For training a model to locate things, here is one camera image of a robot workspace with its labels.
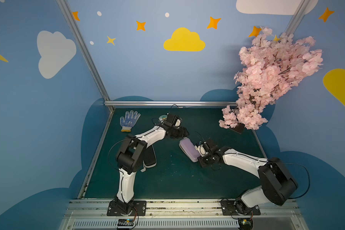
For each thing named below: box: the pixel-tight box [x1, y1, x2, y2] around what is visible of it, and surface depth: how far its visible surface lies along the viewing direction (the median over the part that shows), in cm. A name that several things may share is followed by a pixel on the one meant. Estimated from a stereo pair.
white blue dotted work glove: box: [119, 110, 141, 132], surface depth 116 cm
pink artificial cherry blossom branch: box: [218, 26, 324, 130], surface depth 74 cm
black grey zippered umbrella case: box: [140, 144, 158, 173], surface depth 90 cm
